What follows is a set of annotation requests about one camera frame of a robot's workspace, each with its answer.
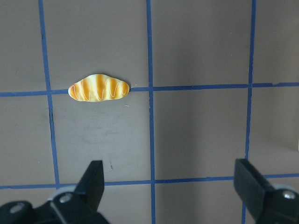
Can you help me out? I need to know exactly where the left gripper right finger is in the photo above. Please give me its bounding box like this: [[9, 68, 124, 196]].
[[234, 159, 299, 224]]

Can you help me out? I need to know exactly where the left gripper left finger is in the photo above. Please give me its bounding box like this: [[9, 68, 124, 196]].
[[50, 161, 104, 224]]

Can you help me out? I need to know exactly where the toy croissant bread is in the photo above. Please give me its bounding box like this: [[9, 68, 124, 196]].
[[68, 74, 130, 102]]

